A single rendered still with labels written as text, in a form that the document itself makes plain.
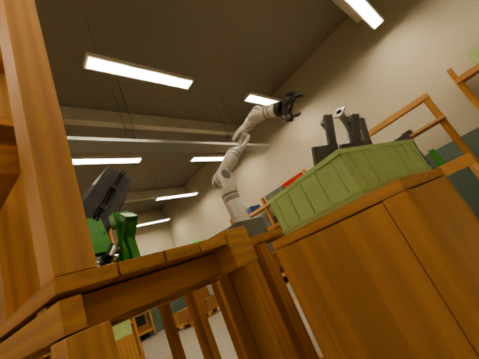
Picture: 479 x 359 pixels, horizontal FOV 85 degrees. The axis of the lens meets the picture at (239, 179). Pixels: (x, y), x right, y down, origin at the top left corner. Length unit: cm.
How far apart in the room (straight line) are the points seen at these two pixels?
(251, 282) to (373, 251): 43
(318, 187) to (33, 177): 84
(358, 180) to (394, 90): 540
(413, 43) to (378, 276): 576
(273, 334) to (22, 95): 105
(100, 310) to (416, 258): 82
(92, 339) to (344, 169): 80
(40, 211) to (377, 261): 89
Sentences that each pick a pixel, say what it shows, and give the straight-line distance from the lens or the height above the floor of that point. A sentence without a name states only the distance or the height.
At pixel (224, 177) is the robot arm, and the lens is 142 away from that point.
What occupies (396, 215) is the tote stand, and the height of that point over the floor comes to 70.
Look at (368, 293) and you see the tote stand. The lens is 95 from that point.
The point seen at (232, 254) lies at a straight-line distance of 101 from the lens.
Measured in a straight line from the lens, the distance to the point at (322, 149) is 105.
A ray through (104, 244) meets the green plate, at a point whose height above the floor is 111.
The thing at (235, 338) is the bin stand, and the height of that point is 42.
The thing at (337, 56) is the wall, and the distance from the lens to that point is 689.
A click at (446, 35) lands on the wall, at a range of 633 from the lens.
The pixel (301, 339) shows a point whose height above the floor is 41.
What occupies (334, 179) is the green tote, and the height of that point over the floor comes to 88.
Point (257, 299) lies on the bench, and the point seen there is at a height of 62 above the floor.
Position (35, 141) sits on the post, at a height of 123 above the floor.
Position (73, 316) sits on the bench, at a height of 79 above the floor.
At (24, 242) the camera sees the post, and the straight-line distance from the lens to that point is 113.
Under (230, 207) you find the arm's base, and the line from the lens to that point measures 138.
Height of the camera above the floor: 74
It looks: 18 degrees up
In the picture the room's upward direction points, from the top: 24 degrees counter-clockwise
